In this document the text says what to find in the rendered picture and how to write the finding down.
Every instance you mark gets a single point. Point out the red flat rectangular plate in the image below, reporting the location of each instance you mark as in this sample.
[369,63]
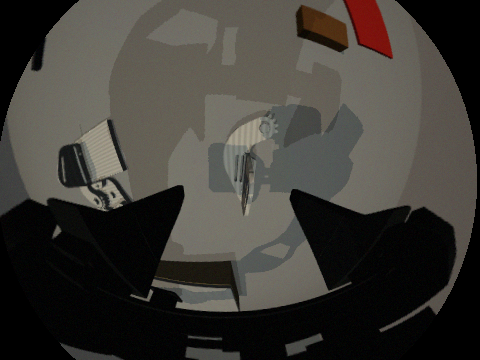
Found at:
[369,26]

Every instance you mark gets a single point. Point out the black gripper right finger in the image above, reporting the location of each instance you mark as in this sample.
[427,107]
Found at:
[339,238]

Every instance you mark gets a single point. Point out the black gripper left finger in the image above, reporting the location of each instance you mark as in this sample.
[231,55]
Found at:
[131,238]

